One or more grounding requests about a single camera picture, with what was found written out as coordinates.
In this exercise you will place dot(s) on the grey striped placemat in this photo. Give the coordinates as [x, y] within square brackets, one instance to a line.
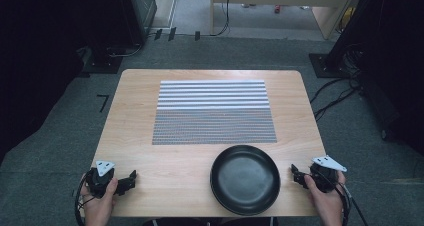
[213, 112]

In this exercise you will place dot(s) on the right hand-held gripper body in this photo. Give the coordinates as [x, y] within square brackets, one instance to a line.
[325, 176]

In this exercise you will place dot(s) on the small red object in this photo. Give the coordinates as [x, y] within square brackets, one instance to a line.
[277, 9]

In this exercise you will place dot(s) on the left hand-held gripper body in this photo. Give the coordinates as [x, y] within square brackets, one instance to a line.
[100, 181]

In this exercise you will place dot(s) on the black curtain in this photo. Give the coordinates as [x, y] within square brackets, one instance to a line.
[36, 59]
[393, 69]

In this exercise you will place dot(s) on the black round plate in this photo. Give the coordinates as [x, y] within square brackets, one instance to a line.
[245, 180]

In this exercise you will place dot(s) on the yellow object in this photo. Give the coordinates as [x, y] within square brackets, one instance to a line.
[348, 17]

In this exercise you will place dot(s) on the black stand base plate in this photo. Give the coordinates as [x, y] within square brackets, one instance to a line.
[103, 64]
[321, 66]

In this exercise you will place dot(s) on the person's left hand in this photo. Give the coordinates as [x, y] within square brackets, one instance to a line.
[100, 207]

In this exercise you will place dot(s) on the dark cabinet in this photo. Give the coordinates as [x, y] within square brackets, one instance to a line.
[138, 9]

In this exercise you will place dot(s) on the person's right hand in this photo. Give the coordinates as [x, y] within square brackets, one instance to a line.
[328, 206]

